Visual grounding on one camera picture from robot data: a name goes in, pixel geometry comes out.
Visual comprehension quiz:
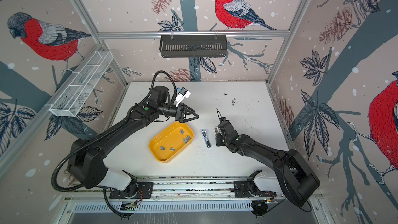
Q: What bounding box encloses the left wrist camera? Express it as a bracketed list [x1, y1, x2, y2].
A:
[175, 87, 191, 106]

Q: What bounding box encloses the white wire mesh shelf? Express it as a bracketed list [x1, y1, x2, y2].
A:
[49, 50, 114, 117]

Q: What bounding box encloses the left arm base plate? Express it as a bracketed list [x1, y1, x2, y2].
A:
[109, 182, 154, 200]

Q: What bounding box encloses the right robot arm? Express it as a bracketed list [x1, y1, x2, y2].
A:
[216, 112, 320, 207]

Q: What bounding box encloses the black wall basket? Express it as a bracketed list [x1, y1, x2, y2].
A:
[159, 35, 228, 58]

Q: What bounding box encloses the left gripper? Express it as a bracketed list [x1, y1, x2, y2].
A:
[158, 102, 199, 123]

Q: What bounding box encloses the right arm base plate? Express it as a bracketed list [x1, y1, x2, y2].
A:
[230, 181, 277, 198]

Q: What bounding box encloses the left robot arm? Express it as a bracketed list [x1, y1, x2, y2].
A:
[51, 80, 199, 192]

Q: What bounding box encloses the yellow plastic tray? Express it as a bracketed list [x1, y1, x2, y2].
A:
[148, 121, 194, 163]

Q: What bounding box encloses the aluminium mounting rail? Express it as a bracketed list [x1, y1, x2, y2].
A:
[64, 176, 321, 203]

